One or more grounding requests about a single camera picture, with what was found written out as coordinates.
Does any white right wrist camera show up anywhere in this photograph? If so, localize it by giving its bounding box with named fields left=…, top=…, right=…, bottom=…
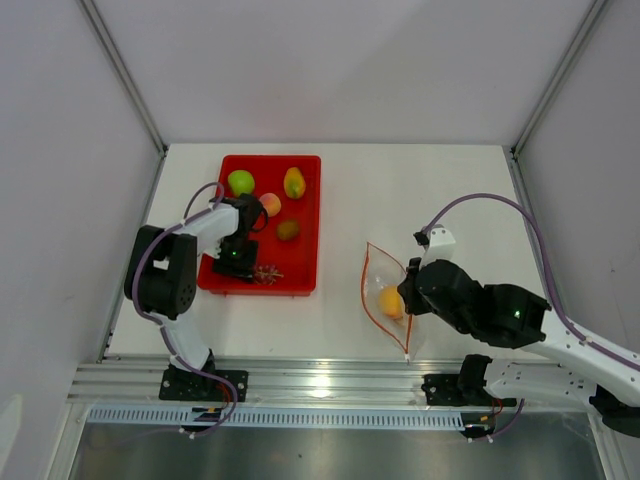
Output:
left=414, top=224, right=456, bottom=267

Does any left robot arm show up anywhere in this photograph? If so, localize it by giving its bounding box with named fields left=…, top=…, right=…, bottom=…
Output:
left=124, top=194, right=268, bottom=400

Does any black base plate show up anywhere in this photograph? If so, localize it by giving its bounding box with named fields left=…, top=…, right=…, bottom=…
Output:
left=158, top=365, right=249, bottom=403
left=421, top=372, right=518, bottom=407

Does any pink peach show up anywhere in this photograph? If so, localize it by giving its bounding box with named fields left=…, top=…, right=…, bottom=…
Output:
left=259, top=193, right=282, bottom=218

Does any orange yellow fruit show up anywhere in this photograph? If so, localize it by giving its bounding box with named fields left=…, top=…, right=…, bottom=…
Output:
left=377, top=286, right=405, bottom=321

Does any aluminium front rail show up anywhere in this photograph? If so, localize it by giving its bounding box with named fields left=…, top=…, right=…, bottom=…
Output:
left=66, top=355, right=461, bottom=410

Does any red grape bunch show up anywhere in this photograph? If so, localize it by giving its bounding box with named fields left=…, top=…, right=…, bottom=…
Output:
left=253, top=265, right=284, bottom=285

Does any white slotted cable duct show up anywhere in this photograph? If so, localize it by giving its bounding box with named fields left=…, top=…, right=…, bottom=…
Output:
left=87, top=405, right=465, bottom=431

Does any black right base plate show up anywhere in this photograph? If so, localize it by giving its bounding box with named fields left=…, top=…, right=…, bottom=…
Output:
left=421, top=372, right=518, bottom=407

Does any left aluminium frame post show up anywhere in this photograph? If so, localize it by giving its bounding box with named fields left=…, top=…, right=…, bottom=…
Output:
left=76, top=0, right=168, bottom=155

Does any brown kiwi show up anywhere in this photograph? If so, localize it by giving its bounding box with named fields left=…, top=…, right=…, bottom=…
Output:
left=276, top=219, right=300, bottom=242

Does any right aluminium frame post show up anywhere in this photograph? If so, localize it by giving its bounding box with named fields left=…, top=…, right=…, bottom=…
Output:
left=510, top=0, right=613, bottom=161

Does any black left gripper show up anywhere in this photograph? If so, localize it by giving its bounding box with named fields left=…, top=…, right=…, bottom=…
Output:
left=211, top=232, right=258, bottom=284

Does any yellow green mango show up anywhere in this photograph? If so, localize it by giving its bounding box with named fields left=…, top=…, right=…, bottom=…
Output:
left=283, top=167, right=306, bottom=200

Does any clear zip top bag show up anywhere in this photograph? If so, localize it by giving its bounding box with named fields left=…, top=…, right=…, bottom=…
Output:
left=360, top=242, right=424, bottom=364

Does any red plastic tray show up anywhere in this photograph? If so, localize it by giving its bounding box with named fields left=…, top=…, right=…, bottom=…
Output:
left=197, top=155, right=321, bottom=296

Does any aluminium frame post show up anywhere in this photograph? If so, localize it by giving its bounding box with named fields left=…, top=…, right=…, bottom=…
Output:
left=510, top=0, right=613, bottom=161
left=76, top=0, right=168, bottom=155

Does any green apple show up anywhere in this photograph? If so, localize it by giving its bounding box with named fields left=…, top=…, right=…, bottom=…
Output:
left=227, top=169, right=255, bottom=197

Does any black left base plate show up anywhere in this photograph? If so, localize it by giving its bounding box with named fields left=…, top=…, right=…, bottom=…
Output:
left=158, top=365, right=249, bottom=403

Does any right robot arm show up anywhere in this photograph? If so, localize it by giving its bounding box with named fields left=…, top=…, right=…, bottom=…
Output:
left=397, top=258, right=639, bottom=437

